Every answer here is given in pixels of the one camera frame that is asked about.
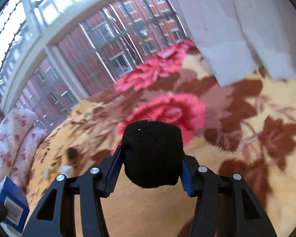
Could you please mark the black foam roll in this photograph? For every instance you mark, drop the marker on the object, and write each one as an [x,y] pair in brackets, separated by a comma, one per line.
[153,153]

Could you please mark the small white scrap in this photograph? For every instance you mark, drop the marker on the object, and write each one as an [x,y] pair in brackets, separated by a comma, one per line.
[66,169]

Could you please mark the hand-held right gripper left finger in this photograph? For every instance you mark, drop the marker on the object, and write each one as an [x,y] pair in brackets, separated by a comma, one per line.
[113,172]

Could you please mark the red brick building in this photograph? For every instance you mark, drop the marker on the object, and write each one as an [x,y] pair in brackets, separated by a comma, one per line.
[93,49]

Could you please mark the yellow floral plush blanket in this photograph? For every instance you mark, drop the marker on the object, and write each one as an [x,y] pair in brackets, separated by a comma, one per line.
[236,140]

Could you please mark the white sheer curtain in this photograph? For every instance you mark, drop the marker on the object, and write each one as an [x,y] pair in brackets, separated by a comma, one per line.
[231,24]

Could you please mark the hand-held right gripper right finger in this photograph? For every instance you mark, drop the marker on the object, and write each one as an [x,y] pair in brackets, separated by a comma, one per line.
[186,180]

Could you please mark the small dark brown object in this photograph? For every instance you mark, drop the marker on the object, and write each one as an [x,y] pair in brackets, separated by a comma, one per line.
[72,153]

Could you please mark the white window frame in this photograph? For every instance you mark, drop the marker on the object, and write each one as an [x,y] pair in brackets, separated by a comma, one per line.
[46,39]

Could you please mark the pink floral folded quilt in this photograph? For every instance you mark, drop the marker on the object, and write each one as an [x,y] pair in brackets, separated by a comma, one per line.
[12,140]

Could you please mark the blue cardboard box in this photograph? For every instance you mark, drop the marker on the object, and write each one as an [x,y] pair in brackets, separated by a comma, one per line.
[13,202]

